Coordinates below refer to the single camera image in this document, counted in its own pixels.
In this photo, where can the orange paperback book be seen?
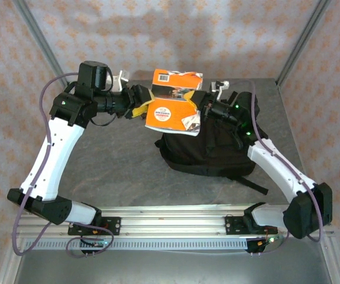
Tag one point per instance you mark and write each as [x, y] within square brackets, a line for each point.
[169, 115]

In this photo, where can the black backpack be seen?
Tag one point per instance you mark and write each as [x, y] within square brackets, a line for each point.
[205, 156]

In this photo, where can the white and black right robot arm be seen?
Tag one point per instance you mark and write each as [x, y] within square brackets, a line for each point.
[279, 168]

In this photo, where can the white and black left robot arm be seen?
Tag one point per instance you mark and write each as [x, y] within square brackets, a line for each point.
[51, 159]

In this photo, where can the small circuit board green LED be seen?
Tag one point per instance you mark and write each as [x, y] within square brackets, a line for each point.
[98, 243]
[268, 240]

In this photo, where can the grey metal sheet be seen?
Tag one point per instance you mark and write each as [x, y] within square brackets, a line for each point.
[172, 269]

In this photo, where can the aluminium corner post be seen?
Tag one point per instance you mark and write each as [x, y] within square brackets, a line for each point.
[302, 41]
[41, 41]

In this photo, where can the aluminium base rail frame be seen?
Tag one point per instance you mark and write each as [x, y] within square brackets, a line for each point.
[172, 222]

